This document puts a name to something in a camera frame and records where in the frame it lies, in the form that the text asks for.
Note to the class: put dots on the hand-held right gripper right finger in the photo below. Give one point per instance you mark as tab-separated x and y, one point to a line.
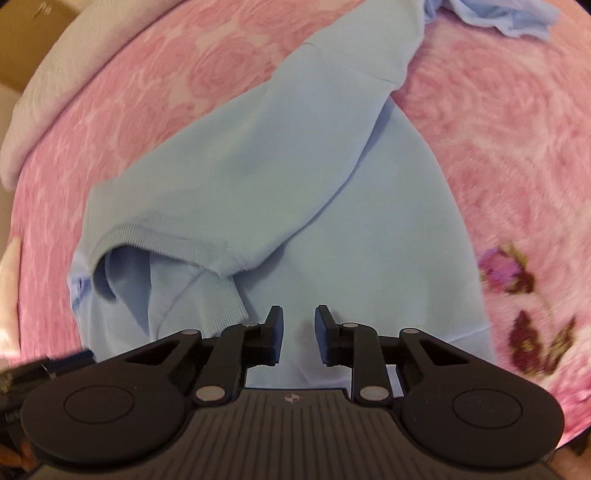
319	339

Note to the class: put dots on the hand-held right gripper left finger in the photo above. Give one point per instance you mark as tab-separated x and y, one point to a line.
277	339

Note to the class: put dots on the light blue shirt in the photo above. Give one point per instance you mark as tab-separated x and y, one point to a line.
295	184

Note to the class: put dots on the pink floral blanket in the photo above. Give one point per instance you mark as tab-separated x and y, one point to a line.
498	120

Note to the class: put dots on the pale blue crumpled cloth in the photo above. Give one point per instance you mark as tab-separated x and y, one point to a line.
503	18

